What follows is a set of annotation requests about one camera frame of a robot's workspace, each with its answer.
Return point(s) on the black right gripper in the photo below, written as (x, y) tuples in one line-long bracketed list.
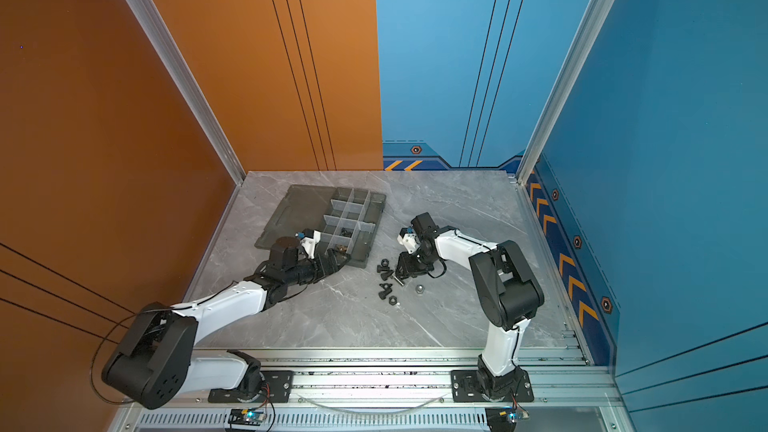
[(407, 268)]

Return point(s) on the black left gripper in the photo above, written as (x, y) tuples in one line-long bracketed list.
[(331, 262)]

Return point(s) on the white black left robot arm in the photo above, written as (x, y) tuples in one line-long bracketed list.
[(155, 360)]

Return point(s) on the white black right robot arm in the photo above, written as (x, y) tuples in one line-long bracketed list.
[(508, 292)]

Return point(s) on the pile of black nuts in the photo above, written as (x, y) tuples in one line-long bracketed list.
[(385, 273)]

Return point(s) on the grey plastic organizer box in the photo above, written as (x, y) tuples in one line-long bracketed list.
[(328, 209)]

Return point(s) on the left green circuit board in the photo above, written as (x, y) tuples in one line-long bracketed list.
[(246, 417)]

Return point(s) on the right circuit board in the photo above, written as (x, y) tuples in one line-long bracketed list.
[(505, 419)]

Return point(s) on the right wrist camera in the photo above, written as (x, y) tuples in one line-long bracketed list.
[(421, 229)]

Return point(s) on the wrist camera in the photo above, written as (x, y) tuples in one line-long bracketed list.
[(421, 229), (309, 240)]

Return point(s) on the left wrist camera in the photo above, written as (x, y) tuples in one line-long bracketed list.
[(309, 240)]

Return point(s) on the aluminium front rail frame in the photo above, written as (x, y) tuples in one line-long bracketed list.
[(409, 389)]

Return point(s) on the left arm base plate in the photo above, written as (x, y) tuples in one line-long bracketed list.
[(274, 386)]

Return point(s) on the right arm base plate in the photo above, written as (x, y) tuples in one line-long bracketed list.
[(480, 386)]

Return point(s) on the right aluminium corner post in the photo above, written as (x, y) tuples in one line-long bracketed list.
[(583, 41)]

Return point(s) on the aluminium corner post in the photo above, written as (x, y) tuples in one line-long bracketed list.
[(165, 46), (583, 41)]

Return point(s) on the left aluminium corner post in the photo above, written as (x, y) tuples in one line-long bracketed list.
[(165, 46)]

